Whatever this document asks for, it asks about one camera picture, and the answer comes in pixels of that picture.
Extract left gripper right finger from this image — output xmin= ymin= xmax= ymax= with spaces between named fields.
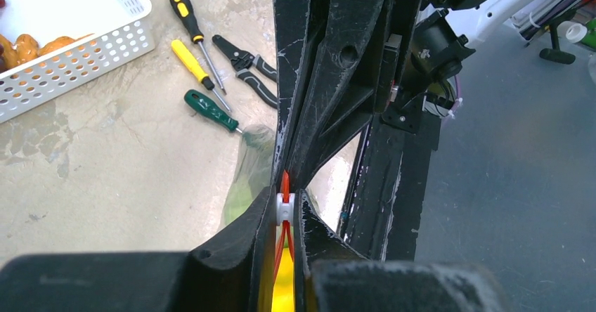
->
xmin=294 ymin=190 xmax=508 ymax=311

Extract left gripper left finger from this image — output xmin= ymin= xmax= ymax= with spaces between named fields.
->
xmin=1 ymin=186 xmax=276 ymax=311

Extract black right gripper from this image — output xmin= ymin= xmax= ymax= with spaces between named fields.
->
xmin=272 ymin=0 xmax=474 ymax=190

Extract clear zip top bag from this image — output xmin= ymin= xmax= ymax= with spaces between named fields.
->
xmin=219 ymin=123 xmax=322 ymax=312

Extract green cabbage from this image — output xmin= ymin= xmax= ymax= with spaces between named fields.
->
xmin=219 ymin=124 xmax=276 ymax=230

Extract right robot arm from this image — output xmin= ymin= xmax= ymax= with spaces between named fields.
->
xmin=272 ymin=0 xmax=580 ymax=188

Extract black pliers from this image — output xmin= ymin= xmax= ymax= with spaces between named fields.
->
xmin=212 ymin=34 xmax=278 ymax=109

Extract white plastic basket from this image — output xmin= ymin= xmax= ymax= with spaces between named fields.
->
xmin=1 ymin=0 xmax=155 ymax=122

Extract orange fruit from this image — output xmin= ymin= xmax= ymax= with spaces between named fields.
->
xmin=1 ymin=34 xmax=91 ymax=73

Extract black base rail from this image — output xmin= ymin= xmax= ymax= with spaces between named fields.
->
xmin=337 ymin=113 xmax=441 ymax=261

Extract yellow handled screwdriver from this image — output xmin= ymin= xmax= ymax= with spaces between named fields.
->
xmin=171 ymin=39 xmax=232 ymax=112

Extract green handled screwdriver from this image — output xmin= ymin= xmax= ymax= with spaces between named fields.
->
xmin=183 ymin=89 xmax=242 ymax=134

